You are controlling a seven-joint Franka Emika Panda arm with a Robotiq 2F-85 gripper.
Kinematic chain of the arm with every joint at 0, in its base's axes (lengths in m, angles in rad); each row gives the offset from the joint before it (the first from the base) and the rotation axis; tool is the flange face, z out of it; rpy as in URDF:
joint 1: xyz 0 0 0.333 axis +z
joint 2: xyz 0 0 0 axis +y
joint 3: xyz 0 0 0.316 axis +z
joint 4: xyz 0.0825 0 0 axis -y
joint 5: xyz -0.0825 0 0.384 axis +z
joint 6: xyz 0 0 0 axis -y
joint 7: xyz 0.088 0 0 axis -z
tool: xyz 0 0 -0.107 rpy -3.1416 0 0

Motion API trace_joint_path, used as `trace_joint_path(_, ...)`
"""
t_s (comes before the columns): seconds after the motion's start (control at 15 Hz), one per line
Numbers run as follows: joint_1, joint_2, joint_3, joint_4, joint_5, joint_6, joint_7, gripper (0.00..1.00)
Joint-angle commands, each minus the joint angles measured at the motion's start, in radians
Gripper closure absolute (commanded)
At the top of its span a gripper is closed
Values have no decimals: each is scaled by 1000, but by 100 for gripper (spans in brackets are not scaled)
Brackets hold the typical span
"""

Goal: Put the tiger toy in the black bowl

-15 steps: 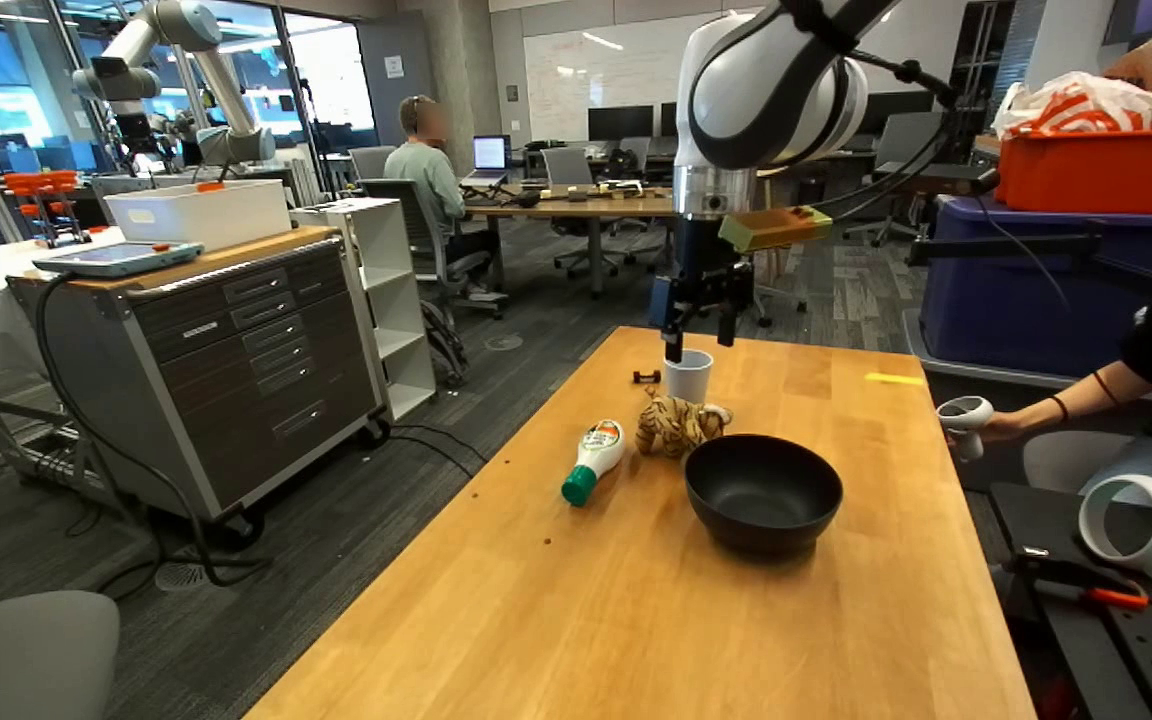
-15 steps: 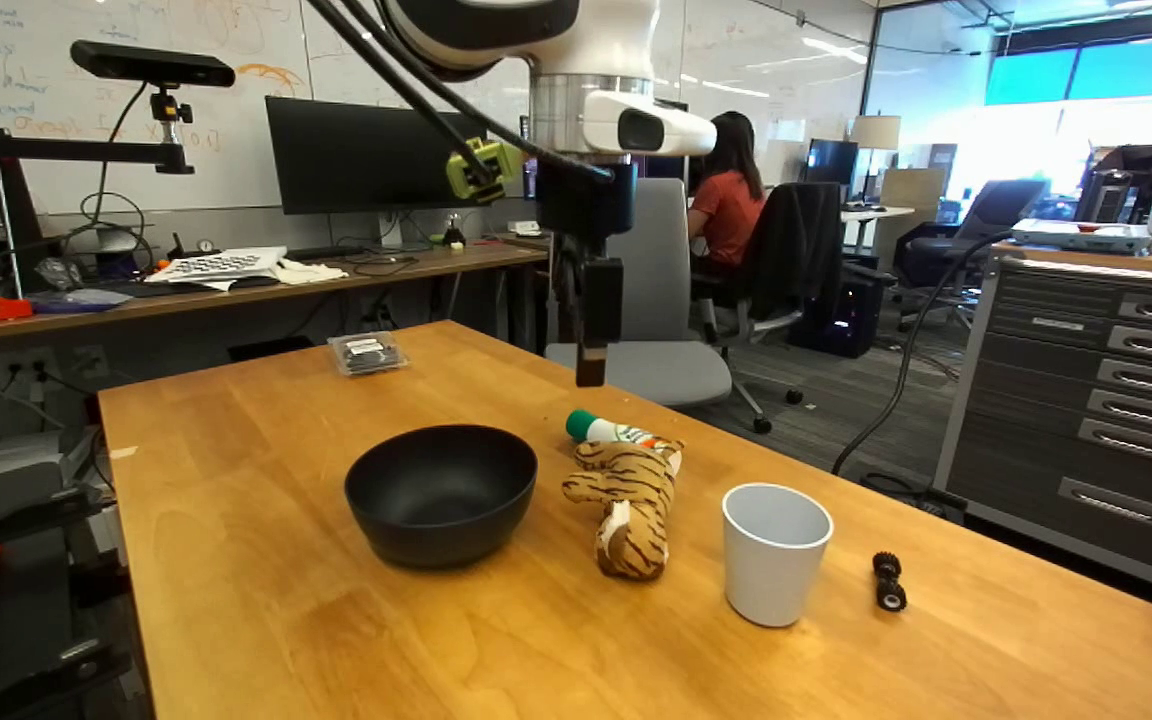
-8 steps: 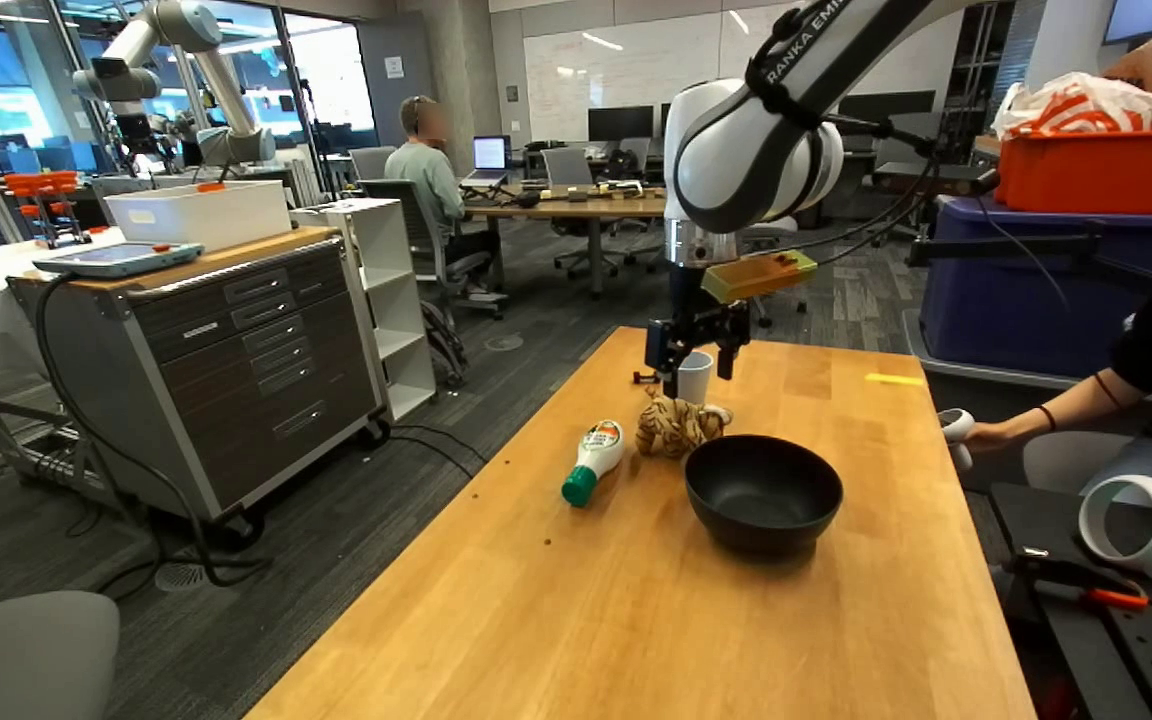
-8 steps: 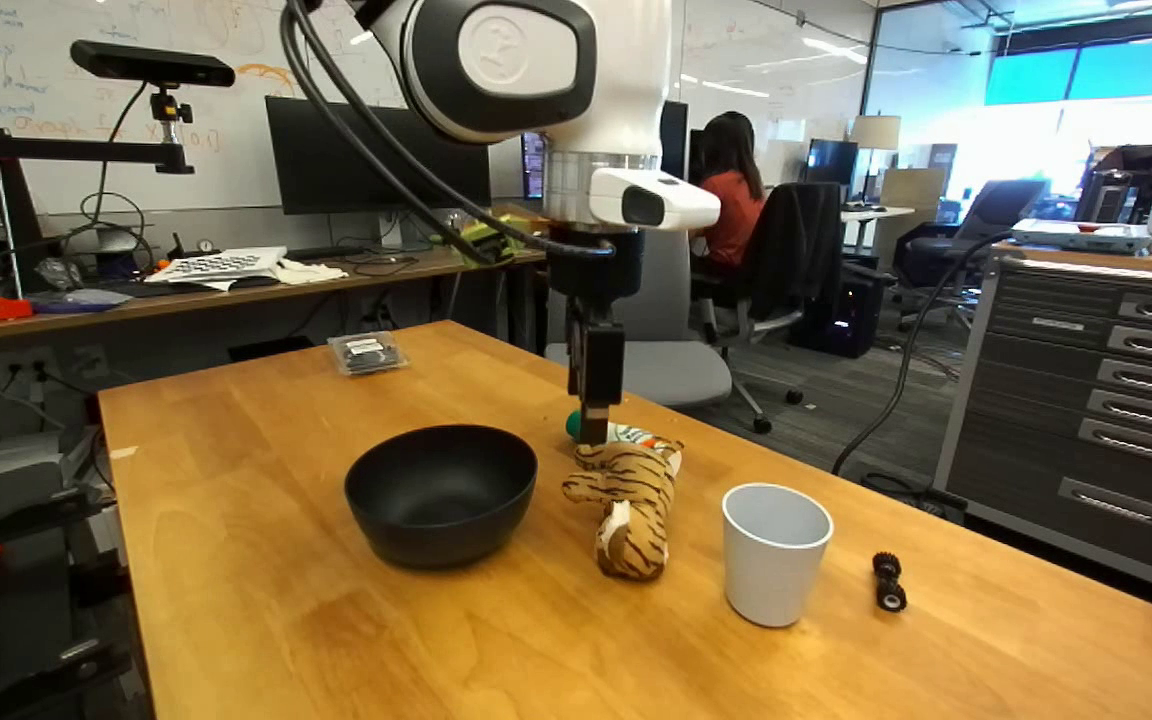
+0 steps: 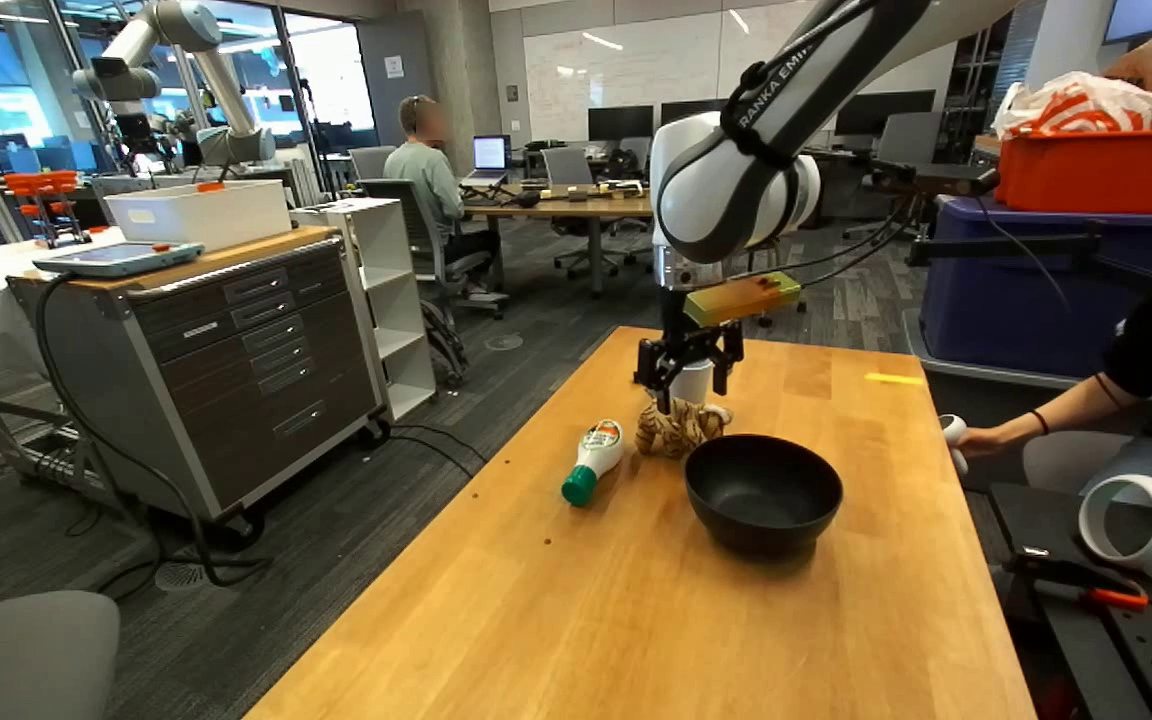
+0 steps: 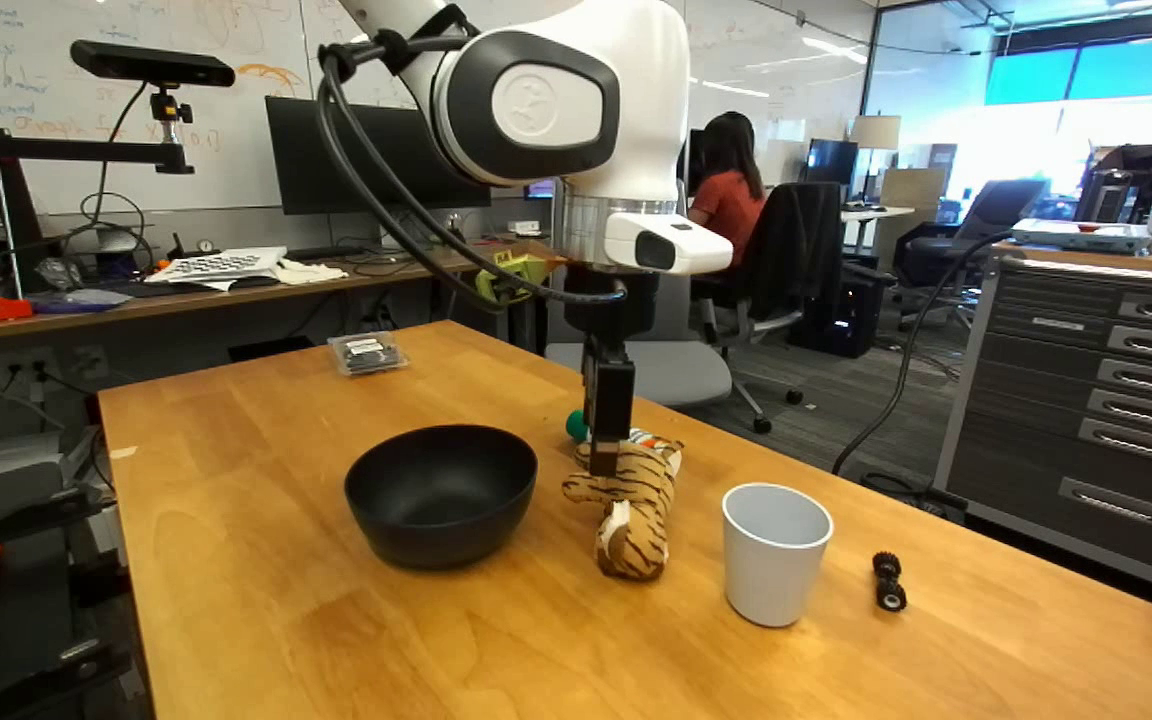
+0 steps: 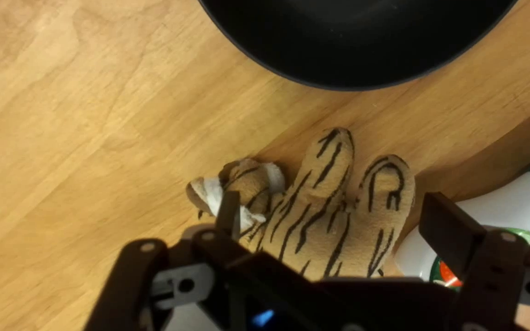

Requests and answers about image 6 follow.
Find grey drawer cabinet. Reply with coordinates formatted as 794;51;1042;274
933;249;1152;613

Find dark blue office chair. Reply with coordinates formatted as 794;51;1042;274
890;174;1053;292

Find striped tiger plush toy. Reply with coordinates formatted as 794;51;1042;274
561;431;688;589

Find black bar camera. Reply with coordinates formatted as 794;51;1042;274
66;37;238;92

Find small black double ring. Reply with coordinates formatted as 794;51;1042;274
868;547;912;614

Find black office chair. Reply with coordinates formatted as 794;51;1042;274
707;180;846;435

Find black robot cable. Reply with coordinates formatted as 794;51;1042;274
310;4;608;315

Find black bowl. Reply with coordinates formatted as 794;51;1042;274
338;421;538;576

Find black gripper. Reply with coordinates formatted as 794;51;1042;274
554;264;665;473

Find stack of white papers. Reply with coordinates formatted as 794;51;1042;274
142;244;353;297

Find black floor cable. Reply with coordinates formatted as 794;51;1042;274
826;264;993;478

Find white cup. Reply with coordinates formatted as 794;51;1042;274
714;478;839;632

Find long wooden desk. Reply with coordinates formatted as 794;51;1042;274
0;236;551;356

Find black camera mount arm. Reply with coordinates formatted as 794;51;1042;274
0;84;200;305

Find large black monitor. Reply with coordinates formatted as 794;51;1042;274
264;92;496;222

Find person in red shirt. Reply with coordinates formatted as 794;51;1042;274
688;108;771;288

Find grey office chair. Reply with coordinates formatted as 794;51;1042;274
538;271;736;411

